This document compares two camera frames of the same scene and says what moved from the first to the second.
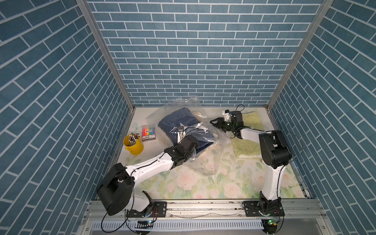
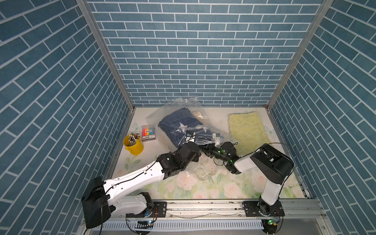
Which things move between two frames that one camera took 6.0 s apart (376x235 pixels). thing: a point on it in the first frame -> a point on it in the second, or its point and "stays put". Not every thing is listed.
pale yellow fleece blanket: x=246 y=148 stays put
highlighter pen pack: x=148 y=132 stays put
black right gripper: x=219 y=124 -> x=209 y=150
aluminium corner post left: x=90 y=18 stays put
